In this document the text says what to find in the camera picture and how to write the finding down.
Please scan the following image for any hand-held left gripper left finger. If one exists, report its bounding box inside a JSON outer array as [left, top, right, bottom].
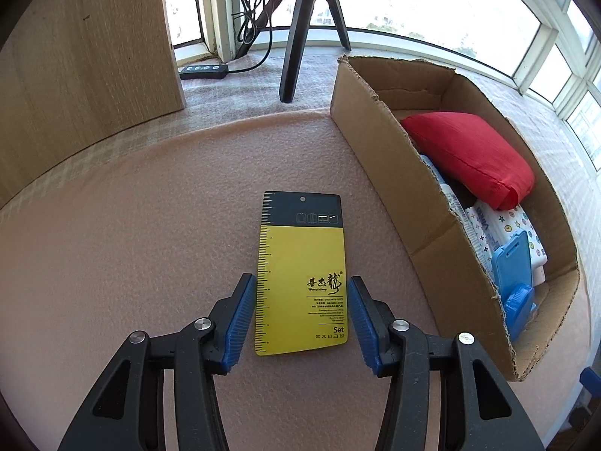
[[57, 272, 258, 451]]

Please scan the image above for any blue phone stand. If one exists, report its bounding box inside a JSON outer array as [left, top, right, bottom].
[[491, 229, 536, 299]]

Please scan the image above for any white tissue pack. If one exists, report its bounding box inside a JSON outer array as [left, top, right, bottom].
[[470, 200, 548, 285]]

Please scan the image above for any cardboard box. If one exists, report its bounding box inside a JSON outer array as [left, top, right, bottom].
[[330, 55, 580, 382]]

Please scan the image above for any pink felt mat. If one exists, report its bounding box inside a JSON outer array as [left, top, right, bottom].
[[0, 112, 592, 451]]

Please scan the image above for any light wooden board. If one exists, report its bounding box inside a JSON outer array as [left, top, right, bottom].
[[0, 0, 187, 210]]

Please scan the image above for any black inline controller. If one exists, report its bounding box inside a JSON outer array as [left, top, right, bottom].
[[179, 62, 231, 80]]

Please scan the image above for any red fabric pouch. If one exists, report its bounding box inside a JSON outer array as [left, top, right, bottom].
[[400, 112, 536, 210]]

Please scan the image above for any yellow and black card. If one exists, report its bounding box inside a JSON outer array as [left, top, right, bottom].
[[255, 191, 349, 357]]

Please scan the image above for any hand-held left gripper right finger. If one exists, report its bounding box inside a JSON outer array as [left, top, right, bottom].
[[346, 276, 545, 451]]

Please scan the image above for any pale checkered blanket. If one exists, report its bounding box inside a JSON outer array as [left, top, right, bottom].
[[0, 23, 601, 226]]

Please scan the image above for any white window frame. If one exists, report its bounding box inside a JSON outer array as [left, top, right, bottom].
[[162, 0, 601, 170]]

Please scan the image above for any large blue-capped lotion bottle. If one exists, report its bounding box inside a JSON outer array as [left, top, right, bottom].
[[419, 154, 494, 268]]

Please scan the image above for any black ring light cable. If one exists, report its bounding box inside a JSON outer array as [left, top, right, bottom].
[[228, 0, 278, 75]]

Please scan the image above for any black tripod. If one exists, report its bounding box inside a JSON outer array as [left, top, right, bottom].
[[256, 0, 353, 104]]

